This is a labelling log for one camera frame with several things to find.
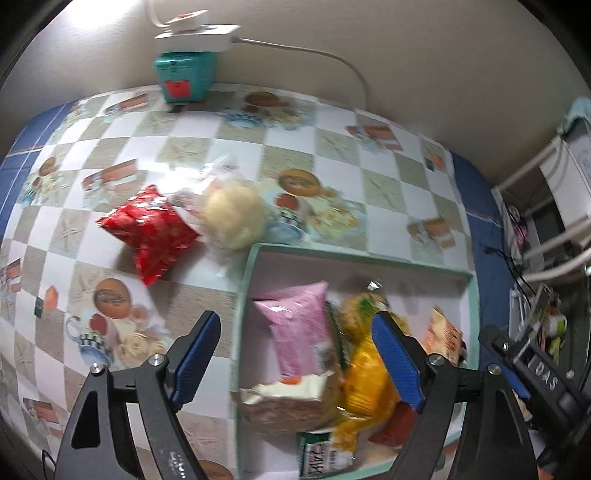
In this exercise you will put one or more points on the pink snack packet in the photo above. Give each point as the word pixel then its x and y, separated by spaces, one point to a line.
pixel 295 327

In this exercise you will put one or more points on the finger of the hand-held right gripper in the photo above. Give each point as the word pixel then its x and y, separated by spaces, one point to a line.
pixel 501 348

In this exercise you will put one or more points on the large red snack packet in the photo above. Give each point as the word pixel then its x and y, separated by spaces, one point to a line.
pixel 147 230

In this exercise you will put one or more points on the orange snack packet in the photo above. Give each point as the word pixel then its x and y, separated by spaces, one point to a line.
pixel 441 337

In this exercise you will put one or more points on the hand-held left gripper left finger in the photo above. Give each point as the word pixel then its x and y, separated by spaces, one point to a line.
pixel 194 360

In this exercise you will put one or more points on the green white corn snack packet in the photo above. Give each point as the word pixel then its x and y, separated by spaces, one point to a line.
pixel 323 454

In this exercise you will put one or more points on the white power strip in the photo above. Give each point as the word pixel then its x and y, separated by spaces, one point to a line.
pixel 198 40

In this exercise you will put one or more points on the yellow snack packet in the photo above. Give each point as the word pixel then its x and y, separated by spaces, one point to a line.
pixel 364 387

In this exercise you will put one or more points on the white cardboard box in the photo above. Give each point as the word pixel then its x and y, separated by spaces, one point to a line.
pixel 577 161

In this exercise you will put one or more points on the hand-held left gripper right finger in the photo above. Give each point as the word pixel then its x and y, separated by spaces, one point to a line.
pixel 397 364

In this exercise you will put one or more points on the white teal-edged box lid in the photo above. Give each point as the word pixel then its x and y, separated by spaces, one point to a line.
pixel 286 267

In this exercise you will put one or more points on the teal cloth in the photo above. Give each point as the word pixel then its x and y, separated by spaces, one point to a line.
pixel 579 113

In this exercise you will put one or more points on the cream cookie snack packet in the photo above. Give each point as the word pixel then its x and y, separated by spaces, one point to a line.
pixel 286 406

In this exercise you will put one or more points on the white red plug adapter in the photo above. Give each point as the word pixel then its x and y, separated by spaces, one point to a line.
pixel 187 21

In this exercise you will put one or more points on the white gooseneck lamp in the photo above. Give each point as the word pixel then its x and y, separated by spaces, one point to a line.
pixel 154 14

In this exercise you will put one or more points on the round gold green candy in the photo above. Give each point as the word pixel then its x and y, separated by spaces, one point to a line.
pixel 358 314

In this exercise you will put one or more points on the small dark red snack packet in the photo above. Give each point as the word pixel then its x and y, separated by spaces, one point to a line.
pixel 397 424

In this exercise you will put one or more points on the checked printed tablecloth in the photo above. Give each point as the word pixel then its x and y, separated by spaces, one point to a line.
pixel 194 138

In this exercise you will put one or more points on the white bag with pink print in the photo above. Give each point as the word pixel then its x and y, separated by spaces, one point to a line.
pixel 519 226

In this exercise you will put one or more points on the round bun in clear bag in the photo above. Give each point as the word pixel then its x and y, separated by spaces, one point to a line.
pixel 235 214

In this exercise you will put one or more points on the white metal rack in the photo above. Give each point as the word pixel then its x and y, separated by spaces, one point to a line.
pixel 531 166

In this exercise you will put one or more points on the small green white object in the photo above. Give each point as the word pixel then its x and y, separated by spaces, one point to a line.
pixel 557 330

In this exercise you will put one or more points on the teal box with red label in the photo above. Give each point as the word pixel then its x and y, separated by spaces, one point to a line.
pixel 184 69

